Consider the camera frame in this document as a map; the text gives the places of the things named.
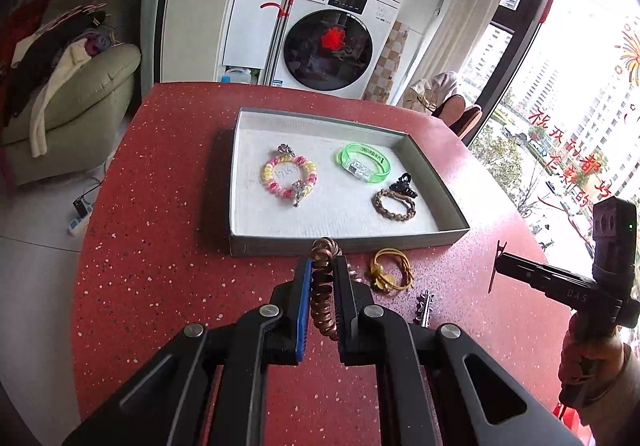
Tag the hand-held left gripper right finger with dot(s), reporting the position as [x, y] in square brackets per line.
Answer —
[345, 311]

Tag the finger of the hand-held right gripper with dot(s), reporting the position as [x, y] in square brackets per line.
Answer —
[540, 273]

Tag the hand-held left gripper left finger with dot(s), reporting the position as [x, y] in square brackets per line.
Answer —
[303, 306]

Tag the grey shallow tray box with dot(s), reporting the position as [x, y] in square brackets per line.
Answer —
[325, 221]

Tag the black claw hair clip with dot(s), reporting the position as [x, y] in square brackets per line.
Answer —
[402, 183]

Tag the green translucent bangle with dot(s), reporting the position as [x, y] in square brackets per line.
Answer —
[362, 166]

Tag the person's right forearm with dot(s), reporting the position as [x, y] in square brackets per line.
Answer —
[631, 386]

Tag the person's right hand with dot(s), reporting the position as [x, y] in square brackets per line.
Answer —
[600, 356]

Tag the dark beaded hair clip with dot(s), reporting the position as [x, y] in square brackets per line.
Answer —
[425, 306]

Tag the red window lettering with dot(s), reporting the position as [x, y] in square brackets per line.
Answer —
[570, 151]

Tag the brown slipper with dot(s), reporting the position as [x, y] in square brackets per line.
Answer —
[467, 121]
[452, 109]

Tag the white bag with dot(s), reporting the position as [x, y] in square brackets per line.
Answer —
[437, 86]

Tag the clear plastic jug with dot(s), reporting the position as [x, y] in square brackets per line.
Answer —
[237, 76]

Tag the white power strip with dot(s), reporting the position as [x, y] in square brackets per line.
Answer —
[79, 221]

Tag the checkered bag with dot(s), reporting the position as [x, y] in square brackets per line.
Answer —
[387, 61]

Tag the white front-load washing machine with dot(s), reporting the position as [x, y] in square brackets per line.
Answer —
[330, 46]

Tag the white curtain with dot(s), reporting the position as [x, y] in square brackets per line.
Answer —
[460, 1]

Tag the green sofa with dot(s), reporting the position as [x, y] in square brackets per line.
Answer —
[85, 91]

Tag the white tall cabinet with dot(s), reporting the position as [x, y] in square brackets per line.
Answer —
[240, 1]

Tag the white cloth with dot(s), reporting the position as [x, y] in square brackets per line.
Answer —
[45, 116]

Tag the pile of dark clothes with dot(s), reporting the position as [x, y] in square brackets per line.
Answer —
[45, 51]

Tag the red blanket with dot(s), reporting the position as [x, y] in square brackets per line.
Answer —
[20, 26]

